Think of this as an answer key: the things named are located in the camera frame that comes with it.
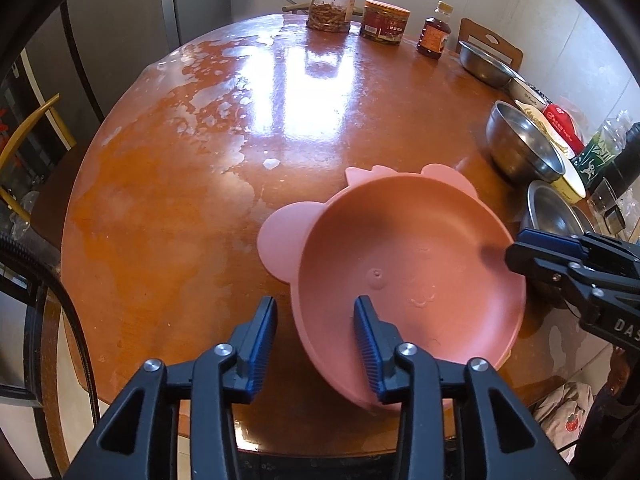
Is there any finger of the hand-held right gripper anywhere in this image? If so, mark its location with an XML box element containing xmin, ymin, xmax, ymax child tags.
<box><xmin>504</xmin><ymin>228</ymin><xmax>621</xmax><ymax>324</ymax></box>
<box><xmin>582</xmin><ymin>232</ymin><xmax>640</xmax><ymax>281</ymax></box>

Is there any yellow bowl with handle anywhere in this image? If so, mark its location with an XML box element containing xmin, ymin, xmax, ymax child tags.
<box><xmin>547</xmin><ymin>152</ymin><xmax>587</xmax><ymax>205</ymax></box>

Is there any shallow steel bowl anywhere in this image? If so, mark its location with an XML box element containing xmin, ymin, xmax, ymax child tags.
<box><xmin>520</xmin><ymin>180</ymin><xmax>596</xmax><ymax>241</ymax></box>

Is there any stainless steel refrigerator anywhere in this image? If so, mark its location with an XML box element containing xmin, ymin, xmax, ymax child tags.
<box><xmin>60</xmin><ymin>0</ymin><xmax>233</xmax><ymax>121</ymax></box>

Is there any white plate with food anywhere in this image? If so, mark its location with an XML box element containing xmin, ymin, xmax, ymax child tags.
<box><xmin>514</xmin><ymin>99</ymin><xmax>573</xmax><ymax>161</ymax></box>

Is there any pink bowl with ears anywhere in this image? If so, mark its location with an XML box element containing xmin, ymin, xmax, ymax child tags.
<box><xmin>257</xmin><ymin>162</ymin><xmax>527</xmax><ymax>413</ymax></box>

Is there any yellow frame chair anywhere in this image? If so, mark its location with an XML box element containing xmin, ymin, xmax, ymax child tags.
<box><xmin>0</xmin><ymin>93</ymin><xmax>62</xmax><ymax>196</ymax></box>

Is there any brown sauce bottle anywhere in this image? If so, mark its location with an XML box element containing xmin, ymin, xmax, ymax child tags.
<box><xmin>416</xmin><ymin>1</ymin><xmax>454</xmax><ymax>60</ymax></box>

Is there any printed bag on floor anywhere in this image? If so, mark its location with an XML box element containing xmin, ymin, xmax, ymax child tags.
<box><xmin>531</xmin><ymin>381</ymin><xmax>596</xmax><ymax>465</ymax></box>

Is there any black metal chair frame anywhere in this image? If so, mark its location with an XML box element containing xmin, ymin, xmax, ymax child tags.
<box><xmin>0</xmin><ymin>232</ymin><xmax>103</xmax><ymax>466</ymax></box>

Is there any red label jar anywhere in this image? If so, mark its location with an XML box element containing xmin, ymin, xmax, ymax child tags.
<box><xmin>359</xmin><ymin>0</ymin><xmax>411</xmax><ymax>46</ymax></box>

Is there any clear jar with black lid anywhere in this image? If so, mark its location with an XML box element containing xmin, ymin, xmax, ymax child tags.
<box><xmin>306</xmin><ymin>0</ymin><xmax>359</xmax><ymax>33</ymax></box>

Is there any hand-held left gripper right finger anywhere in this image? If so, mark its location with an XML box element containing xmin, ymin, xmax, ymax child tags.
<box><xmin>353</xmin><ymin>296</ymin><xmax>576</xmax><ymax>480</ymax></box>

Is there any deep steel bowl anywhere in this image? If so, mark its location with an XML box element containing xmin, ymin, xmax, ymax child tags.
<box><xmin>486</xmin><ymin>101</ymin><xmax>567</xmax><ymax>184</ymax></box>

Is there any white patterned bowl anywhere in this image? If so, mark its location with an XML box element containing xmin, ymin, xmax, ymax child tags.
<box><xmin>509</xmin><ymin>80</ymin><xmax>553</xmax><ymax>108</ymax></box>

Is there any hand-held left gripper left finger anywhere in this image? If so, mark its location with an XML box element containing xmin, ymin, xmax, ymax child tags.
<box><xmin>65</xmin><ymin>296</ymin><xmax>279</xmax><ymax>480</ymax></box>

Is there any wide steel bowl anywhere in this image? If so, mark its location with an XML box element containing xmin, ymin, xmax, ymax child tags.
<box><xmin>458</xmin><ymin>40</ymin><xmax>525</xmax><ymax>88</ymax></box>

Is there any red packet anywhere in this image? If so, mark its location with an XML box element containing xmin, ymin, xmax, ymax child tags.
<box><xmin>542</xmin><ymin>103</ymin><xmax>587</xmax><ymax>157</ymax></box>

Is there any green label plastic bottle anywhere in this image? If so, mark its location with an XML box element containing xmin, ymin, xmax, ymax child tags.
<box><xmin>570</xmin><ymin>110</ymin><xmax>640</xmax><ymax>186</ymax></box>

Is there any clear plastic cup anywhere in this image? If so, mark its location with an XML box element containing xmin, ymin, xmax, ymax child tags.
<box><xmin>586</xmin><ymin>177</ymin><xmax>628</xmax><ymax>233</ymax></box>

